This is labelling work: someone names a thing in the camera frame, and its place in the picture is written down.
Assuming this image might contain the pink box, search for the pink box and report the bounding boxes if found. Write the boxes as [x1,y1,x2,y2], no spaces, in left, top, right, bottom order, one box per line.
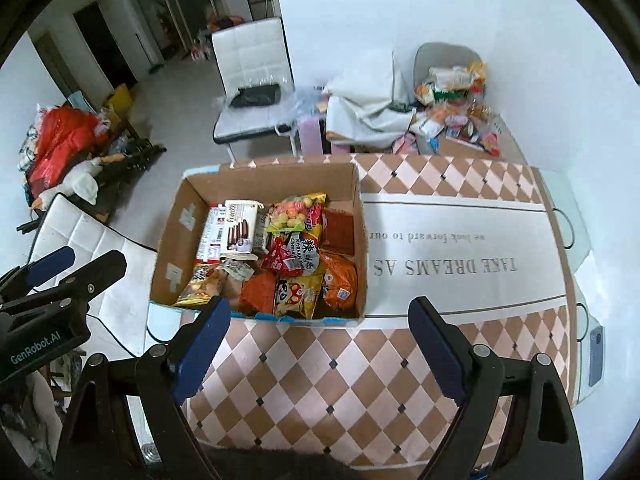
[298,116,323,156]

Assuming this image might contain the dark red packet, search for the dark red packet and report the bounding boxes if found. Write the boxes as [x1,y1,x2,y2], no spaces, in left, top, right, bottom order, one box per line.
[321,209,355,256]

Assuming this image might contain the cardboard box blue sides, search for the cardboard box blue sides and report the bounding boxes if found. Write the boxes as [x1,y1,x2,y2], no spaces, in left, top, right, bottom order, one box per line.
[150,162,367,324]

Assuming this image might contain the checkered table mat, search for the checkered table mat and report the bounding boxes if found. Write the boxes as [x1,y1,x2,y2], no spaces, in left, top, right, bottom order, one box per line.
[186,155,576,476]

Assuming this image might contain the white noodle seasoning packet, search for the white noodle seasoning packet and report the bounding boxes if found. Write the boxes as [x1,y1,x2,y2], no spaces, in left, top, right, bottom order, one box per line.
[253,211,271,257]

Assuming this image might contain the blue smartphone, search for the blue smartphone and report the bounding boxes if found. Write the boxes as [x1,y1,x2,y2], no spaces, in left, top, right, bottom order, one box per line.
[588,326,603,387]

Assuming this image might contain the yellow bag on floor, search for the yellow bag on floor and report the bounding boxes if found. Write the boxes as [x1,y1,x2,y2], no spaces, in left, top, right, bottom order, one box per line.
[102,84,134,118]

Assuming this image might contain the white chair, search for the white chair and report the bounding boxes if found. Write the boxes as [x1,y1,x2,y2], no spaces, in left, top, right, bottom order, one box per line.
[28,194,157,359]
[212,18,297,157]

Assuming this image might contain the yellow chips bag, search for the yellow chips bag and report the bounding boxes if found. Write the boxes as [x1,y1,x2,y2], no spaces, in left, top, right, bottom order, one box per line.
[174,263,228,309]

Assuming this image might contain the chocolate biscuit white packet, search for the chocolate biscuit white packet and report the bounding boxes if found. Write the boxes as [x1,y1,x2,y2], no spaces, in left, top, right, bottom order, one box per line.
[220,200,264,261]

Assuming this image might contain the black bag on chair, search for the black bag on chair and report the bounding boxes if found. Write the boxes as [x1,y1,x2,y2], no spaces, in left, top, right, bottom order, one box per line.
[229,84,282,108]

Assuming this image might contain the red white barcode packet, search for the red white barcode packet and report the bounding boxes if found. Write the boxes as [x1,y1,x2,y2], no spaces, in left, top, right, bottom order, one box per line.
[195,204,226,264]

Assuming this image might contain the colourful candy bag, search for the colourful candy bag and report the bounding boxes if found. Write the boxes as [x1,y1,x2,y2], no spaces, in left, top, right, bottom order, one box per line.
[267,193,326,238]

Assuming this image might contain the red plastic bag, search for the red plastic bag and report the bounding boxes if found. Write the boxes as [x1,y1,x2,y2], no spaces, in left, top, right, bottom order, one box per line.
[27,106,111,198]

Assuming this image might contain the pile of snack bags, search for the pile of snack bags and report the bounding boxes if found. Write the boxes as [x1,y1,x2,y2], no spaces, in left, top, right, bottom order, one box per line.
[392,61,501,159]

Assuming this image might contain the Sedaap noodle packet yellow red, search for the Sedaap noodle packet yellow red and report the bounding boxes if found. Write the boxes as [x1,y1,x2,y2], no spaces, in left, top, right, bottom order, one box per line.
[272,199,326,320]

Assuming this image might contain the white cloth heap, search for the white cloth heap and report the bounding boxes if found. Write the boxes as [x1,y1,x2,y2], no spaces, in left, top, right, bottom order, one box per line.
[323,49,414,150]

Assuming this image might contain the white chair far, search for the white chair far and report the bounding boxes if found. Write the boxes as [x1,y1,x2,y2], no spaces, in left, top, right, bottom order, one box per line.
[212,18,297,157]

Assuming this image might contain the grey chair with snacks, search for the grey chair with snacks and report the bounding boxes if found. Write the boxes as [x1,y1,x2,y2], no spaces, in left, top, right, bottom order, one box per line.
[413,42,487,105]

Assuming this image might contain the white chair near left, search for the white chair near left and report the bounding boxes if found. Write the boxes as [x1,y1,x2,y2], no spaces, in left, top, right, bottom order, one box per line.
[28,194,157,359]

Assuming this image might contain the small red snack packet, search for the small red snack packet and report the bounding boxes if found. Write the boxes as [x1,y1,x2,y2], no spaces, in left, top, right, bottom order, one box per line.
[260,237,304,278]

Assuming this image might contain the orange snack packet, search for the orange snack packet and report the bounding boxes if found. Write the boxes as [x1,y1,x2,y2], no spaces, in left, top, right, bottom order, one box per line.
[239,271,278,315]
[320,252,358,311]

